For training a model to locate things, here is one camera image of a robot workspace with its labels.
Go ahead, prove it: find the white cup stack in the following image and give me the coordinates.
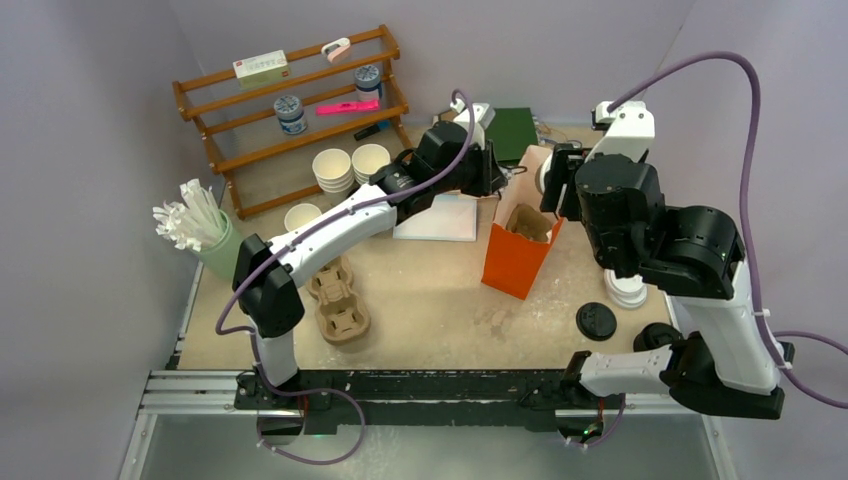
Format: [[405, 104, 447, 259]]
[[312, 148, 355, 205], [351, 144, 392, 185]]

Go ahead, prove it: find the right white cup stack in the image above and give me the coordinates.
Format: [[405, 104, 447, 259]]
[[351, 144, 392, 185]]

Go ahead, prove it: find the black blue marker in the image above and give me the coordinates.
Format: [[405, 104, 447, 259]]
[[353, 120, 391, 141]]

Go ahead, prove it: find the white cup lid picked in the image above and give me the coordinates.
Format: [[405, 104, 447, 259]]
[[535, 155, 553, 194]]

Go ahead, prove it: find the black cup lid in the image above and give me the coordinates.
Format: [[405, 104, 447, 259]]
[[575, 302, 618, 341]]

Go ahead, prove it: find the white green box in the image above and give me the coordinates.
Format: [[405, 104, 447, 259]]
[[232, 50, 291, 91]]

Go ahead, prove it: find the black lid stack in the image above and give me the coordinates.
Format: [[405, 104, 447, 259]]
[[632, 322, 683, 352]]

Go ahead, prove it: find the green paper bag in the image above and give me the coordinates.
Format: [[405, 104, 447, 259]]
[[485, 107, 538, 165]]

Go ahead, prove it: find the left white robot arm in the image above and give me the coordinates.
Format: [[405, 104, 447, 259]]
[[224, 121, 508, 409]]

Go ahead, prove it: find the blue white jar right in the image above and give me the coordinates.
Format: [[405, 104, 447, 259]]
[[353, 64, 383, 102]]

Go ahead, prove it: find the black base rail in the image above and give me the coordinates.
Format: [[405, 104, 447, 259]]
[[139, 367, 723, 439]]

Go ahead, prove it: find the left white cup stack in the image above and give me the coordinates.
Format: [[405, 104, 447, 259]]
[[312, 148, 355, 205]]

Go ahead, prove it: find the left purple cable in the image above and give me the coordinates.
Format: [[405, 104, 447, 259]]
[[215, 88, 475, 466]]

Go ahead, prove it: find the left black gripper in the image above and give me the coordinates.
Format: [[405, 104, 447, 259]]
[[434, 138, 507, 199]]

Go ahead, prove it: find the white pink clip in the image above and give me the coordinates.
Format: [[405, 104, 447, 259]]
[[321, 37, 351, 65]]

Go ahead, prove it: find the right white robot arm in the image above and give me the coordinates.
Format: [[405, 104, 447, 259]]
[[538, 144, 794, 420]]

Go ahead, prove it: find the wooden shelf rack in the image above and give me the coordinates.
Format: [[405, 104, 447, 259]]
[[172, 25, 412, 219]]

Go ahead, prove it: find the brown paper cup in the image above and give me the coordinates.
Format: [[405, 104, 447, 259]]
[[284, 203, 322, 232]]

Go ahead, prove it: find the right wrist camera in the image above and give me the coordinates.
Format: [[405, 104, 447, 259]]
[[587, 101, 656, 162]]

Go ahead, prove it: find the blue white jar left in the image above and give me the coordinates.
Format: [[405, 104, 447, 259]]
[[273, 95, 308, 135]]

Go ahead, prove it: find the orange paper bag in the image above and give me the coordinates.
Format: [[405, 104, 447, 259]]
[[482, 146, 562, 300]]

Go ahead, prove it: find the blue white jar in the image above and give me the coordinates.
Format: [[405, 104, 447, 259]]
[[273, 95, 308, 135], [353, 64, 383, 102]]

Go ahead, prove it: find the white cup lid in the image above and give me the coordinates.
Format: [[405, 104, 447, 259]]
[[603, 269, 648, 310]]

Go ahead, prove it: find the pulp cup carrier tray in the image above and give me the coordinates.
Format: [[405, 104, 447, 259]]
[[306, 255, 371, 345]]

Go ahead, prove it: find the green straw holder cup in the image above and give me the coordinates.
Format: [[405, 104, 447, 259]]
[[196, 211, 244, 283]]

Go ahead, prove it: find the single pulp cup carrier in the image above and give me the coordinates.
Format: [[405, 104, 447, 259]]
[[505, 204, 553, 243]]

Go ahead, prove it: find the pink marker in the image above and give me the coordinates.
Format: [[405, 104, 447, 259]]
[[315, 99, 381, 116]]

